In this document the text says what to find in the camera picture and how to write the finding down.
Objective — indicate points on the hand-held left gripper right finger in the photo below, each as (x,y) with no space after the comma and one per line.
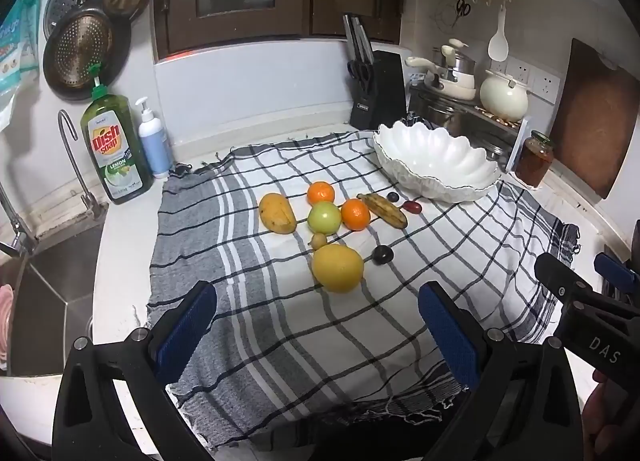
(450,336)

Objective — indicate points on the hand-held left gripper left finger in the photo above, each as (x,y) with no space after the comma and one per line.
(185,331)

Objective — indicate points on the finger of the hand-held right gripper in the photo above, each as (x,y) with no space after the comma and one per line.
(615,268)
(550,271)

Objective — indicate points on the dark plum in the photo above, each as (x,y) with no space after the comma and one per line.
(393,197)
(382,254)

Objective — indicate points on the yellow grapefruit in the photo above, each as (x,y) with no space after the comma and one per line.
(337,268)

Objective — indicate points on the brown spotted banana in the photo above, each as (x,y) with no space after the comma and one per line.
(385,211)

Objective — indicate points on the orange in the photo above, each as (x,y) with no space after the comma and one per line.
(320,192)
(355,214)

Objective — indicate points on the small brown longan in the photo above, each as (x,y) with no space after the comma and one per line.
(319,240)

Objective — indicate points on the white scalloped bowl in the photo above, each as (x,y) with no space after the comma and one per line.
(435,156)

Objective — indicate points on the green apple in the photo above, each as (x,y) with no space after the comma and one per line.
(324,217)

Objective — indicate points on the person's right hand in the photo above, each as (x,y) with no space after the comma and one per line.
(610,416)

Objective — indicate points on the grey checked cloth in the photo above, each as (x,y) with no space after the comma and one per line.
(280,321)

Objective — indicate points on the glass jar with amber contents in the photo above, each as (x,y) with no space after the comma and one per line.
(534,161)

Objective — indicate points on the steel sink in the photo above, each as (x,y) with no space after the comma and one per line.
(55,301)

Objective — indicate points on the red grape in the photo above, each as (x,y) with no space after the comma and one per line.
(412,207)

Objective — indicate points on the yellow mango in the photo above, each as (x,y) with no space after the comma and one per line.
(276,213)

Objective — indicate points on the steel dish rack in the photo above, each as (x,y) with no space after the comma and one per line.
(500,130)

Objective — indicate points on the brown wooden cutting board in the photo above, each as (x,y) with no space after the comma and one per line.
(595,116)

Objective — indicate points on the chrome gooseneck faucet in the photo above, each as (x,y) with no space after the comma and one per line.
(94,205)

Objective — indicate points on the white ceramic lidded pot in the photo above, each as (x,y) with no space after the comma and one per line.
(502,98)

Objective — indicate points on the pink cloth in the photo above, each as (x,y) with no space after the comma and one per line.
(4,321)

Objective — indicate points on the white blue pump bottle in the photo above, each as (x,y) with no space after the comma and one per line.
(155,146)

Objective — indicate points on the chrome sink faucet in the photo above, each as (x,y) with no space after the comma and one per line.
(20,236)

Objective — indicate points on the large steel pot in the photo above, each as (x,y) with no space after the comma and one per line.
(440,113)

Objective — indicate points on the green dish soap bottle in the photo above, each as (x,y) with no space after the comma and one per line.
(117,151)

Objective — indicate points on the white saucepan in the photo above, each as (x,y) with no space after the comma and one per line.
(452,89)

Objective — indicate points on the white spatula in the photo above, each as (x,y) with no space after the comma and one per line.
(498,43)

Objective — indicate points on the black knife block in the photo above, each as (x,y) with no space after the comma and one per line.
(380,91)

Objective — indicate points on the black kitchen scissors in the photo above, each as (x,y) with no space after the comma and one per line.
(361,73)

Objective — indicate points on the hanging scissors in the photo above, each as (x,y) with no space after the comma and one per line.
(462,7)

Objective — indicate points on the black perforated pan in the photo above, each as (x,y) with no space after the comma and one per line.
(80,51)

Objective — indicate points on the hanging printed packet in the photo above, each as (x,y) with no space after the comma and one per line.
(17,51)

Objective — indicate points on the white wall socket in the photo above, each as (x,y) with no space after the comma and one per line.
(521,72)
(546,85)

